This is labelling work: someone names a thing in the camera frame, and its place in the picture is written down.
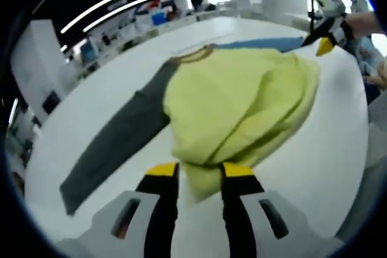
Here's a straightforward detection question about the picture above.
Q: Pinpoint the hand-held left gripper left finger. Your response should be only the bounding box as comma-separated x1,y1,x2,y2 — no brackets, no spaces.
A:
89,161,181,258

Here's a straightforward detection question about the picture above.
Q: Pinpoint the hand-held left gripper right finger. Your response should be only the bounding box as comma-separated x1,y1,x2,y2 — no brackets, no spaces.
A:
220,161,320,258

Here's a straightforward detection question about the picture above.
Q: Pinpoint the white background counter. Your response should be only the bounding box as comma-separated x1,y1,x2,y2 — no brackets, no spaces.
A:
68,9,225,78

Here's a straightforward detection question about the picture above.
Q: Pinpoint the person's right hand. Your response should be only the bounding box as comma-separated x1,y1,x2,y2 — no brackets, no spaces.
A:
345,11,381,39

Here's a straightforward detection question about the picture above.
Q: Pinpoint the blue storage box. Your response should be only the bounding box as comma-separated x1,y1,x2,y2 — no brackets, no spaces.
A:
151,11,167,27

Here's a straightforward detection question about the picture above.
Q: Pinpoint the black cabinet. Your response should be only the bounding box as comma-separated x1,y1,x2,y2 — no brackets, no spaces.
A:
42,90,62,114

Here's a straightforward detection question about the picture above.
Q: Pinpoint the wide white pillar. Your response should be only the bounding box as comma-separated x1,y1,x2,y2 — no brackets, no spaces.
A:
11,18,65,115

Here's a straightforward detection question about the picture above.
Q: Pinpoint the yellow blue grey garment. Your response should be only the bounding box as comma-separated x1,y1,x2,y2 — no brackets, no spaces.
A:
59,36,322,217

